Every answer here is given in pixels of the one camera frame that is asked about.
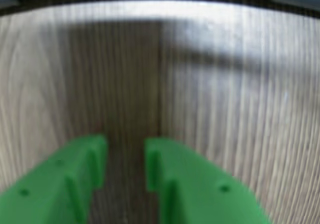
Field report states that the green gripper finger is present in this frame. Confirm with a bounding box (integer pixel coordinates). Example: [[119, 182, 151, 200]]
[[0, 133, 109, 224], [144, 136, 273, 224]]

